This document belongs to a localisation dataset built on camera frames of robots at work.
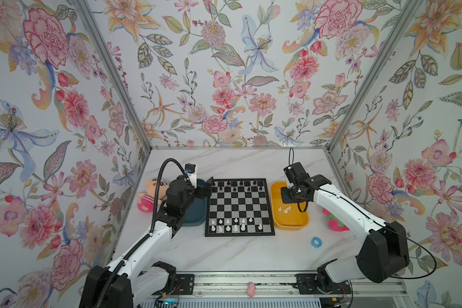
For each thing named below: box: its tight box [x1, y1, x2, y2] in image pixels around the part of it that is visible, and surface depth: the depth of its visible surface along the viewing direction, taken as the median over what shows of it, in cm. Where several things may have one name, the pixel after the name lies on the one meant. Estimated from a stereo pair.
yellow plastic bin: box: [270, 181, 310, 231], surface depth 92 cm
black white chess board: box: [204, 177, 276, 237], surface depth 95 cm
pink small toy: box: [247, 281, 257, 300], surface depth 73 cm
